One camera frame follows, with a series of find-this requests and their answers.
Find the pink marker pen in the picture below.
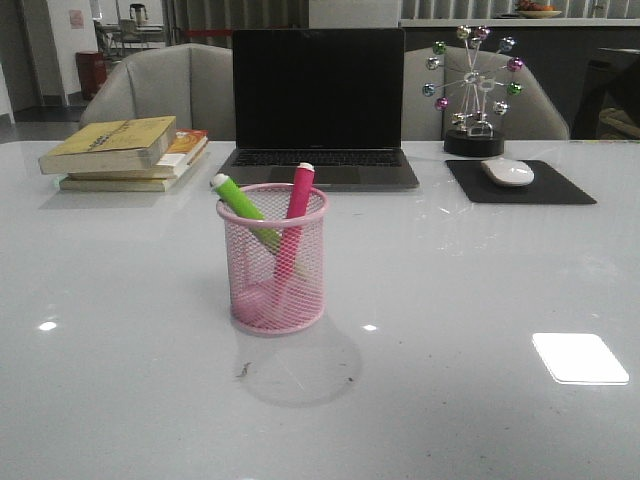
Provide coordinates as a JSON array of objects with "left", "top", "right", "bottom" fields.
[{"left": 274, "top": 162, "right": 315, "bottom": 306}]

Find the green marker pen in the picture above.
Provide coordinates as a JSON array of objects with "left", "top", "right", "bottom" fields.
[{"left": 211, "top": 173, "right": 306, "bottom": 275}]

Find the pink mesh pen holder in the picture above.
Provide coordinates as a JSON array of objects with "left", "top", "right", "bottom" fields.
[{"left": 216, "top": 183, "right": 329, "bottom": 335}]

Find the grey open laptop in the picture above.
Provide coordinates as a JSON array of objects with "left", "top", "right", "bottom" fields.
[{"left": 220, "top": 28, "right": 419, "bottom": 191}]

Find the black mouse pad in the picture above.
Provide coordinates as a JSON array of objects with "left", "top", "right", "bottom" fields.
[{"left": 445, "top": 159, "right": 597, "bottom": 205}]

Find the orange middle book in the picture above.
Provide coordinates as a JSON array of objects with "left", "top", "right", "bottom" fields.
[{"left": 69, "top": 129, "right": 208, "bottom": 180}]

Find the ferris wheel desk ornament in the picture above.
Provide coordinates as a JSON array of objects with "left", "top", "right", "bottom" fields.
[{"left": 422, "top": 24, "right": 525, "bottom": 157}]

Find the white computer mouse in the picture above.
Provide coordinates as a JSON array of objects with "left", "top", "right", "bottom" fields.
[{"left": 480, "top": 158, "right": 535, "bottom": 187}]

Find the grey left armchair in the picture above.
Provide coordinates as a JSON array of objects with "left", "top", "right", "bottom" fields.
[{"left": 80, "top": 43, "right": 236, "bottom": 141}]

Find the grey armchair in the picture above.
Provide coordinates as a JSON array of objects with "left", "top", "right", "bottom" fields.
[
  {"left": 80, "top": 43, "right": 236, "bottom": 141},
  {"left": 401, "top": 46, "right": 570, "bottom": 141}
]

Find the yellow top book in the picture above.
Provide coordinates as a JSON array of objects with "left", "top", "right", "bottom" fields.
[{"left": 39, "top": 116, "right": 176, "bottom": 174}]

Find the grey right armchair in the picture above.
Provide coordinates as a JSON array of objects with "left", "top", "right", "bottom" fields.
[{"left": 401, "top": 46, "right": 570, "bottom": 141}]

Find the cream bottom book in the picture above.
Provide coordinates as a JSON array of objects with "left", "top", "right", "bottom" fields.
[{"left": 58, "top": 148, "right": 206, "bottom": 192}]

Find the red bin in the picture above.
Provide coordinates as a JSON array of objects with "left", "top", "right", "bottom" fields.
[{"left": 75, "top": 51, "right": 107, "bottom": 100}]

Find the fruit bowl on counter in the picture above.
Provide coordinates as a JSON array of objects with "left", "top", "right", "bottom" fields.
[{"left": 515, "top": 0, "right": 562, "bottom": 19}]

